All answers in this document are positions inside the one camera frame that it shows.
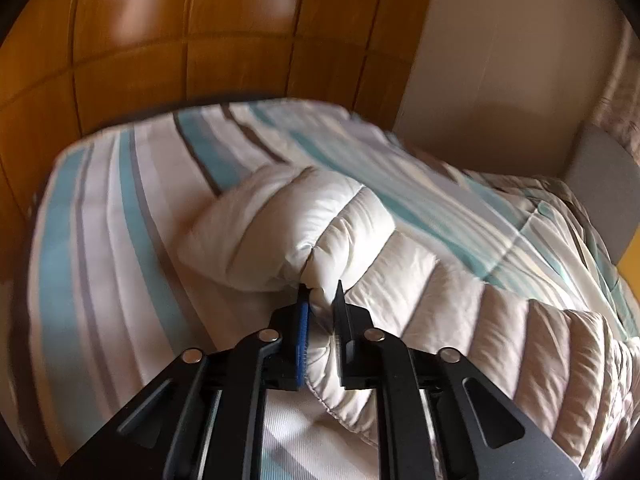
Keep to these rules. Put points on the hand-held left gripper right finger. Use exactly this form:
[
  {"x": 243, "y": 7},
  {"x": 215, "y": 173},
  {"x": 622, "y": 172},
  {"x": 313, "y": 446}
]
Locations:
[{"x": 350, "y": 342}]

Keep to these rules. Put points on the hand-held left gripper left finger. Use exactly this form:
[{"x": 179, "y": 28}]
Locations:
[{"x": 302, "y": 340}]

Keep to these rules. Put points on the white puffer jacket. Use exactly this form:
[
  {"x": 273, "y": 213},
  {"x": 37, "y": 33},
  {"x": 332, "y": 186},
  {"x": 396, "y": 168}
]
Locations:
[{"x": 280, "y": 220}]

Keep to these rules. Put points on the striped bedspread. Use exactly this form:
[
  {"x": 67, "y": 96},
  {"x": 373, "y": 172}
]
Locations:
[{"x": 100, "y": 260}]

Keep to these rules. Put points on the grey yellow blue headboard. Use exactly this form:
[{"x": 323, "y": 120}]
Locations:
[{"x": 605, "y": 185}]

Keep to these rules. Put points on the wooden wardrobe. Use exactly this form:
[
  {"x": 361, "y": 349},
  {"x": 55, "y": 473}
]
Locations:
[{"x": 150, "y": 35}]

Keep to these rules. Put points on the beige curtain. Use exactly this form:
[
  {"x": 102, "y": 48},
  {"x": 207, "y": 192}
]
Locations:
[{"x": 625, "y": 105}]

